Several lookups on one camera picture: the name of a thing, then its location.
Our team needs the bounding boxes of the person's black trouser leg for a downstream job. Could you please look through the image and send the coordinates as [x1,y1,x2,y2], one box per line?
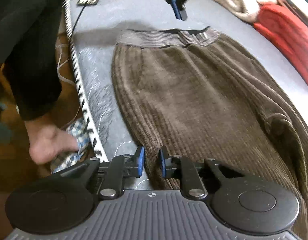
[0,0,69,122]

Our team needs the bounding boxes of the checkered slipper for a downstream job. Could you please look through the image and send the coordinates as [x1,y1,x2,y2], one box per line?
[50,117,91,174]

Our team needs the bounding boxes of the red folded blanket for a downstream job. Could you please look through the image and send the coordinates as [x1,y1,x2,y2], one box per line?
[253,3,308,92]

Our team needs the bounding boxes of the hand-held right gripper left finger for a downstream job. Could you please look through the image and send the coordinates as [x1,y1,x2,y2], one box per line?
[53,146,146,199]

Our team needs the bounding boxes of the person's bare foot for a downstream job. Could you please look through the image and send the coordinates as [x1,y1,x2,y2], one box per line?
[25,116,80,166]

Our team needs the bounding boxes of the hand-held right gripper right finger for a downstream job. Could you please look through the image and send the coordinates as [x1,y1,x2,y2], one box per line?
[158,146,245,200]

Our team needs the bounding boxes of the brown corduroy pants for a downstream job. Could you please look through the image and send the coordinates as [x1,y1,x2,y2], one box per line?
[111,26,308,230]

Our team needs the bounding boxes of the white cable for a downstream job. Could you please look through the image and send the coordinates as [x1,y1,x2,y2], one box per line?
[56,44,78,86]

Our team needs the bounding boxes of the cream rolled blanket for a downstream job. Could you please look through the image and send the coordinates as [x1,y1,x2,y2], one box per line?
[199,0,285,22]

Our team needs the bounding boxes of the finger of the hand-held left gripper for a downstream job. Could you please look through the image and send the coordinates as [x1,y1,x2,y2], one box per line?
[178,0,189,21]
[168,0,182,20]

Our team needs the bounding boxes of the black cable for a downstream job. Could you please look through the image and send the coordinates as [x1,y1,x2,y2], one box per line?
[70,0,102,38]

